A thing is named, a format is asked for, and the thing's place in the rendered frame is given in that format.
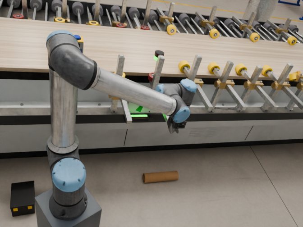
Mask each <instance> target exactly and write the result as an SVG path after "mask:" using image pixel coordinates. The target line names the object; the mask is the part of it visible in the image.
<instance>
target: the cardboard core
mask: <svg viewBox="0 0 303 227"><path fill-rule="evenodd" d="M178 178H179V174H178V172H177V171H168V172H156V173H143V175H142V179H143V182H144V183H149V182H163V181H173V180H178Z"/></svg>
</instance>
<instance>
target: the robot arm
mask: <svg viewBox="0 0 303 227"><path fill-rule="evenodd" d="M46 47H47V51H48V67H49V78H50V118H51V136H50V137H49V139H48V141H47V144H46V150H47V154H48V160H49V166H50V173H51V179H52V186H53V193H52V195H51V197H50V200H49V208H50V211H51V213H52V214H53V215H54V216H55V217H56V218H58V219H61V220H72V219H75V218H77V217H79V216H80V215H81V214H82V213H83V212H84V211H85V209H86V207H87V195H86V193H85V191H84V190H85V179H86V170H85V167H84V165H83V163H82V162H81V161H80V157H79V154H78V145H79V141H78V138H77V136H76V135H75V122H76V100H77V88H79V89H82V90H85V91H86V90H88V89H90V88H91V89H94V90H97V91H100V92H103V93H106V94H108V95H111V96H114V97H117V98H120V99H123V100H125V101H128V102H131V103H134V104H137V105H140V106H142V107H145V108H148V109H151V110H154V111H157V112H159V113H162V114H164V115H167V116H169V117H168V120H167V125H168V129H169V132H170V133H171V134H173V132H175V131H176V133H177V134H178V133H179V128H185V125H186V123H187V121H186V119H187V118H188V117H189V116H190V110H189V108H190V106H191V103H192V100H193V98H194V95H195V93H196V90H197V85H196V84H195V83H194V82H193V81H191V80H189V79H183V80H182V81H181V82H180V83H176V84H161V85H158V86H157V87H156V90H153V89H151V88H148V87H146V86H143V85H141V84H138V83H136V82H133V81H131V80H129V79H126V78H124V77H122V76H119V75H117V74H115V73H112V72H110V71H107V70H105V69H102V68H100V67H98V64H97V62H96V61H94V60H92V59H90V58H88V57H87V56H85V55H84V54H83V53H82V52H81V50H80V48H79V45H78V41H77V39H76V37H75V36H74V35H73V34H72V33H71V32H69V31H66V30H56V31H53V32H52V33H51V34H49V36H48V37H47V40H46Z"/></svg>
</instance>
